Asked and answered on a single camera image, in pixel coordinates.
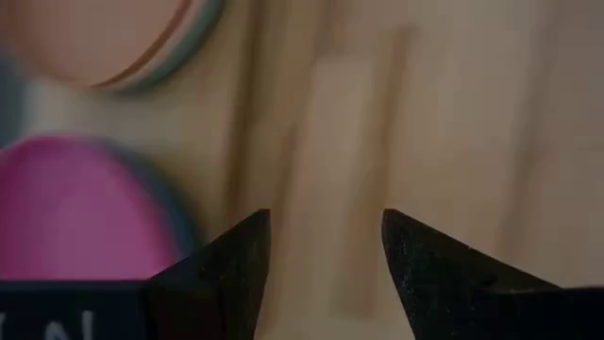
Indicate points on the peach plate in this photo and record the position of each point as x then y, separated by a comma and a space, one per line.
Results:
85, 33

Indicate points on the magenta plate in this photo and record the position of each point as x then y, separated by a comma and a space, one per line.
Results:
75, 212

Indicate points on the light blue plate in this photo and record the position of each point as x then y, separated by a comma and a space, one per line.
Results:
200, 42

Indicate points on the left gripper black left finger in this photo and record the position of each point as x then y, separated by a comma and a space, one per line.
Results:
212, 293

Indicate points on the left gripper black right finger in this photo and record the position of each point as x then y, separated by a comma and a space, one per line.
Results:
462, 297

